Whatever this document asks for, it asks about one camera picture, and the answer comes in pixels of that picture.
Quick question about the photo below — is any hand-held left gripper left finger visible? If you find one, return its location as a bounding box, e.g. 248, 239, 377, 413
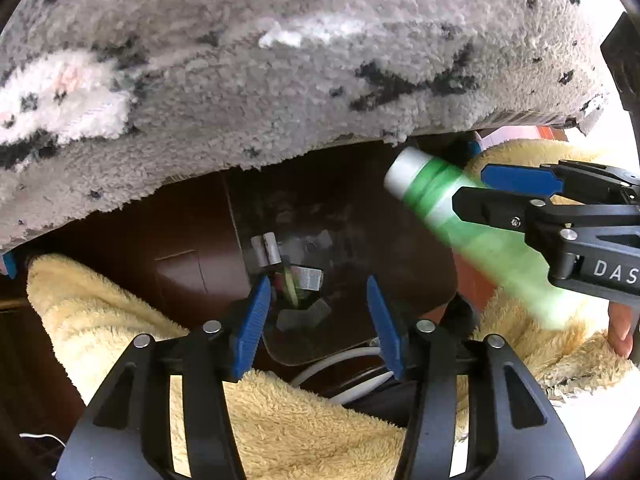
55, 275, 273, 480

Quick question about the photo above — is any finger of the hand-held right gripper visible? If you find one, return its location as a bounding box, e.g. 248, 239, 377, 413
481, 161, 640, 205
452, 186, 640, 257

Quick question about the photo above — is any thin white wire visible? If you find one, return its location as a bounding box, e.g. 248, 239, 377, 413
19, 431, 69, 450

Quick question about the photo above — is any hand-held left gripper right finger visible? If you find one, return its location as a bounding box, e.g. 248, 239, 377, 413
366, 275, 586, 480

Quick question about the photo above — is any silver foil wrapper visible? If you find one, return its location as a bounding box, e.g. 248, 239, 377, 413
250, 232, 282, 267
287, 266, 324, 292

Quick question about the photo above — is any pink box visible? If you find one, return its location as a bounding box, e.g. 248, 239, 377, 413
475, 125, 546, 153

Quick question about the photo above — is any grey fluffy patterned rug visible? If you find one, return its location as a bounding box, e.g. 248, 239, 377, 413
0, 0, 613, 256

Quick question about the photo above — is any clear plastic wrapper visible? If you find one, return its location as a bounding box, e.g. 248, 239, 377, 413
276, 300, 332, 332

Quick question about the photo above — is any green plastic bottle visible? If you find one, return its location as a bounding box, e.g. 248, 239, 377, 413
384, 147, 576, 332

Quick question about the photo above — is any person's right hand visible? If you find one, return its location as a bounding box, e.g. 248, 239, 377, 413
607, 302, 637, 359

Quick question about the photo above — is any dark brown trash bin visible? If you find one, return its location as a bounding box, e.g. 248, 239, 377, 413
222, 135, 463, 367

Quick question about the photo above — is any black plastic frame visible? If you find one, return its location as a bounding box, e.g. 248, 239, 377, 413
600, 10, 640, 131

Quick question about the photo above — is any white cable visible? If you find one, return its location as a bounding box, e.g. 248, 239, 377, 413
290, 345, 397, 404

